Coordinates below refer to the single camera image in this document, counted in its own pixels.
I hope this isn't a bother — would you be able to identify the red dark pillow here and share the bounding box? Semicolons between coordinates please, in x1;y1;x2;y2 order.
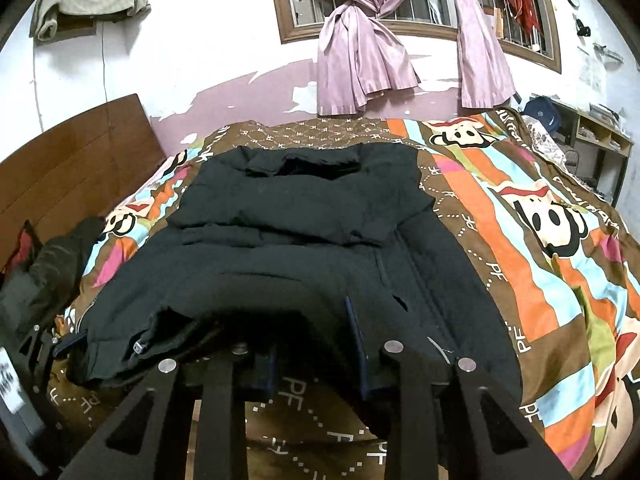
4;220;44;274

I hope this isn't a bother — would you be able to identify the wooden desk shelf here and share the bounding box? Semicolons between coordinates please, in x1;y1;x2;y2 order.
530;92;635;206

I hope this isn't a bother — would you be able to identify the wooden framed barred window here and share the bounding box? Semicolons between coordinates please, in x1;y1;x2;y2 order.
267;0;562;73

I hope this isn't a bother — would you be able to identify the navy blue cap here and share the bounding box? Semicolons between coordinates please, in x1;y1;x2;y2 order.
520;96;561;133

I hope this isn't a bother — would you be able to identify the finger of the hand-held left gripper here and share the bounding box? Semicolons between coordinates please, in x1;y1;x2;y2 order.
49;331;85;362

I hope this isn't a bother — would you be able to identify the metal wall rack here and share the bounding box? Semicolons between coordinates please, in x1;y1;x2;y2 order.
594;42;623;65

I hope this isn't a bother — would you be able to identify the black padded jacket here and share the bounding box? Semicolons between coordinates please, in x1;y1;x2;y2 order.
67;142;523;441

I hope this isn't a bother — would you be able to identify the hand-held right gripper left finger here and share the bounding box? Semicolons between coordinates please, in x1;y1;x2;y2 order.
60;342;279;480

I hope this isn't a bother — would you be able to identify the pink tied curtain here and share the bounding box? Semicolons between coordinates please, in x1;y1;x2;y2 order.
442;0;516;109
310;0;421;116

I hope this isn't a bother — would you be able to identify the wooden headboard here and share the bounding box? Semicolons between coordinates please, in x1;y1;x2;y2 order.
0;92;168;271

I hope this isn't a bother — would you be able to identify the wooden wall shelf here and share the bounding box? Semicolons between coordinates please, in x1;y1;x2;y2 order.
34;12;98;46

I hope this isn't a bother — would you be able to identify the dark green garment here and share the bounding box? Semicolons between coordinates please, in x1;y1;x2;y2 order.
0;216;106;341

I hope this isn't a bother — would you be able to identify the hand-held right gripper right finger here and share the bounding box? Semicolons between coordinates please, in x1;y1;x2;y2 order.
344;295;573;480

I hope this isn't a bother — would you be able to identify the floral cloth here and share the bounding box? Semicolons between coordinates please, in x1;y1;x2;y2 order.
529;124;573;173

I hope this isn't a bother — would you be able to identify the thin wall cable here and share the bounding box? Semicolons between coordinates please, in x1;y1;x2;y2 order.
100;22;110;107

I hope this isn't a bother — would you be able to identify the brown cartoon printed blanket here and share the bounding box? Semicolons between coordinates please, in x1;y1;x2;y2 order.
47;107;640;480

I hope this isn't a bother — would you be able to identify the stack of papers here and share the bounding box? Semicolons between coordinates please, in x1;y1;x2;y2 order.
587;104;626;124

